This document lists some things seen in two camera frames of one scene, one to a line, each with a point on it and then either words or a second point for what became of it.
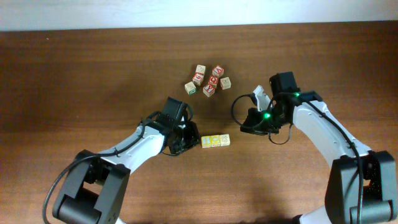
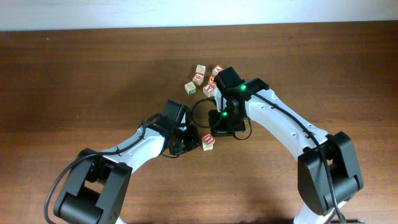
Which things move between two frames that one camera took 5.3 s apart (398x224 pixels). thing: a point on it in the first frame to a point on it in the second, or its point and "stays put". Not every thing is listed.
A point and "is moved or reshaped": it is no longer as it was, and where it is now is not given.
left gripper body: x=186 y=136 stays put
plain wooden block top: x=200 y=68 stays put
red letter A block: x=217 y=71 stays put
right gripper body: x=252 y=123 to x=226 y=128
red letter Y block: x=209 y=89 stays put
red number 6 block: x=198 y=78 stays put
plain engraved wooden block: x=225 y=83 is moved or reshaped
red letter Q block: x=213 y=80 stays put
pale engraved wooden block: x=224 y=140 to x=208 y=145
